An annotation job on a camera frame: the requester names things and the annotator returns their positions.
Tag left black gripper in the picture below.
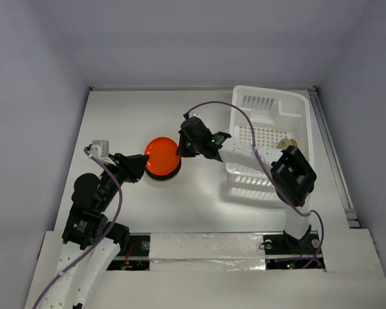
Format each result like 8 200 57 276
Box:
98 151 149 210

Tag orange red plate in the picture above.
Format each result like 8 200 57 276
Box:
144 136 181 179

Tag blue grey patterned plate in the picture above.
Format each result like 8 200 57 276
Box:
145 160 182 182

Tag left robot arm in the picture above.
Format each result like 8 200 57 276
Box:
33 149 149 308

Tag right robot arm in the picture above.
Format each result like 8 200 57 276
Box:
178 117 317 254

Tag white plastic dish rack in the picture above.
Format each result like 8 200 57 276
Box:
225 86 314 191

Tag beige plate at rack end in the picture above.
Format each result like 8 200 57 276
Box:
275 138 299 150

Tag white foam strip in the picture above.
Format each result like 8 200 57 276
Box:
149 232 266 272

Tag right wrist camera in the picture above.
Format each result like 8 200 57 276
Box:
183 112 201 120

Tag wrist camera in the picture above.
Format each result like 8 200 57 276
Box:
183 112 201 120
84 140 111 164

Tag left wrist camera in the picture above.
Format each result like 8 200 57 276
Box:
84 140 111 164

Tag aluminium rail on right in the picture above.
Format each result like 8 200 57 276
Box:
308 86 361 229

